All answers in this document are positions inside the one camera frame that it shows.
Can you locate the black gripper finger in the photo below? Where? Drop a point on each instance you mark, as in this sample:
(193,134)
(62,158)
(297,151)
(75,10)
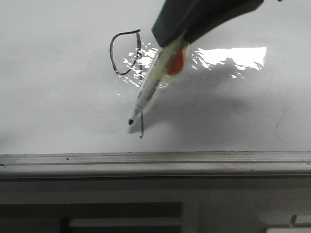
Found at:
(219,14)
(175,18)

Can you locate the white whiteboard marker pen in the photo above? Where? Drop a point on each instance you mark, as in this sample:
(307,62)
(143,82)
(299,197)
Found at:
(169,61)

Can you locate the white whiteboard surface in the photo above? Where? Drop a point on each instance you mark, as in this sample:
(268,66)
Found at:
(246,86)

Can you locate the dark slotted panel below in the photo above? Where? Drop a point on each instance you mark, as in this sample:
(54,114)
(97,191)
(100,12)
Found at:
(136,217)

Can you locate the white box bottom right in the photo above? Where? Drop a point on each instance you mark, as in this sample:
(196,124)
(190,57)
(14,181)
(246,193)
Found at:
(298,224)

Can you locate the grey aluminium whiteboard frame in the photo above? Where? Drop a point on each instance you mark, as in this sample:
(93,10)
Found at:
(153,164)

